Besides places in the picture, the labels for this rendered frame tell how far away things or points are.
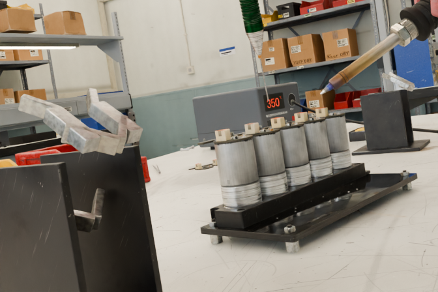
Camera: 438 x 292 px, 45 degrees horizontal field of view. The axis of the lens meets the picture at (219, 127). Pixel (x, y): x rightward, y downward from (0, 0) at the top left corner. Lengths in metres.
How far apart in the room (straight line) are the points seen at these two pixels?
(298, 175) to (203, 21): 5.60
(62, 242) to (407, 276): 0.15
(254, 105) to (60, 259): 0.69
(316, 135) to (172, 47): 5.82
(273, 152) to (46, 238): 0.20
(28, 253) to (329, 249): 0.17
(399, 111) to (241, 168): 0.32
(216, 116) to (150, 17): 5.51
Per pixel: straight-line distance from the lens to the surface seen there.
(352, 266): 0.27
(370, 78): 5.15
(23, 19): 3.26
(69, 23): 3.48
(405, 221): 0.33
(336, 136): 0.41
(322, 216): 0.32
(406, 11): 0.36
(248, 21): 0.31
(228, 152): 0.32
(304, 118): 0.38
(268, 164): 0.34
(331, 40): 4.82
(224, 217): 0.32
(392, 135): 0.62
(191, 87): 6.05
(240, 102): 0.86
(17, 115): 3.04
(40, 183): 0.17
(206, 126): 0.92
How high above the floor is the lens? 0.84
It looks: 3 degrees down
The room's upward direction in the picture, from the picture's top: 9 degrees counter-clockwise
